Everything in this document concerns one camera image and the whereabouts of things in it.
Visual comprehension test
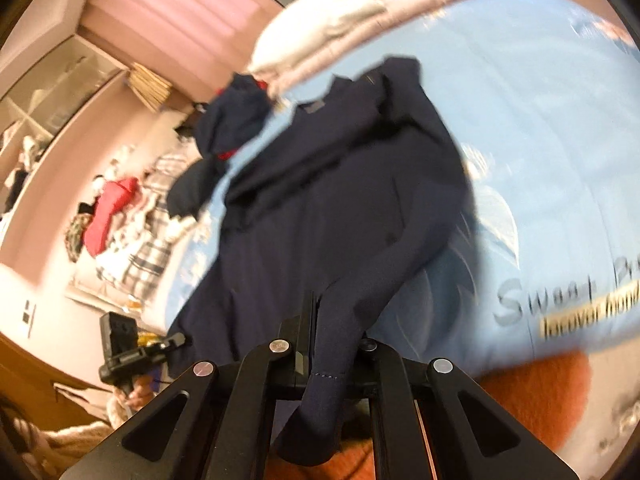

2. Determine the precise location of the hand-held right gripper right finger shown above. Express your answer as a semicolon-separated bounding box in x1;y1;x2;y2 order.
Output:
350;337;577;480

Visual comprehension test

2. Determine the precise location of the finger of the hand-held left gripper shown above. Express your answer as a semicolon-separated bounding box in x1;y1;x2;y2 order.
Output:
134;332;192;362

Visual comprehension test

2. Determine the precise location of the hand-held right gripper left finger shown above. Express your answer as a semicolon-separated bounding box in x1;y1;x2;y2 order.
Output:
62;292;322;480

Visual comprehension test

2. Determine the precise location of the navy collared jacket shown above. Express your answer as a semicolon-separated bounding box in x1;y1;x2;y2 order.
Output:
165;56;476;467

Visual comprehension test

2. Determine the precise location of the person's left forearm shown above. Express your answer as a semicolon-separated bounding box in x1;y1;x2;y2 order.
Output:
30;399;133;480

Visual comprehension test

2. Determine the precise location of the person's left hand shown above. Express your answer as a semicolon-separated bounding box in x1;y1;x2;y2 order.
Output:
121;376;155;412

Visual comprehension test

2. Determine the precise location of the plaid cloth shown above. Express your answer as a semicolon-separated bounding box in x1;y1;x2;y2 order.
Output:
95;152;193;293

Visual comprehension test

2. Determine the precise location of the dark patterned cloth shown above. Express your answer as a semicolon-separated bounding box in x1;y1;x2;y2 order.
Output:
64;214;95;263

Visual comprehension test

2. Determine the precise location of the red puffy jacket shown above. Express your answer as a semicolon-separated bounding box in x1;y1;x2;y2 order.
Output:
82;176;139;260

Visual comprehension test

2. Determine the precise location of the orange fuzzy blanket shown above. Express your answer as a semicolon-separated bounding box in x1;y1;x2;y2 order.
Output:
262;350;601;480

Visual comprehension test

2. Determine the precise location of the black crumpled garment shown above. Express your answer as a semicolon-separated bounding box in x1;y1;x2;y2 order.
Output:
166;157;228;217

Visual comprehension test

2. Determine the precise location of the navy crumpled garment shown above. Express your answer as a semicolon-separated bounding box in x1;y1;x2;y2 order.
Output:
192;72;273;161

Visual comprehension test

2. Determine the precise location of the glass door wardrobe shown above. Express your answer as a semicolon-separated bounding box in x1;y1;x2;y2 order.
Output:
0;34;126;231

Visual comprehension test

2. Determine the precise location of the stack of wooden boards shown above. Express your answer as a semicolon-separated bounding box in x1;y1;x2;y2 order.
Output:
127;62;173;112

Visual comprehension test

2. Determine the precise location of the light blue floral bedsheet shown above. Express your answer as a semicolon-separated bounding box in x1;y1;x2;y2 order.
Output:
145;0;640;378

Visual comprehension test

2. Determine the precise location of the white folded quilt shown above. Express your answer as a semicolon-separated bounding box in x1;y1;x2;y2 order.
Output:
247;0;388;78

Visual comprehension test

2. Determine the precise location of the pink curtain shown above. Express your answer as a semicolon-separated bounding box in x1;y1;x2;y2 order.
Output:
80;0;281;106

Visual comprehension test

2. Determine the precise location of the pale pink quilt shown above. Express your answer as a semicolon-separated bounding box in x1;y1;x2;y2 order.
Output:
267;0;536;98

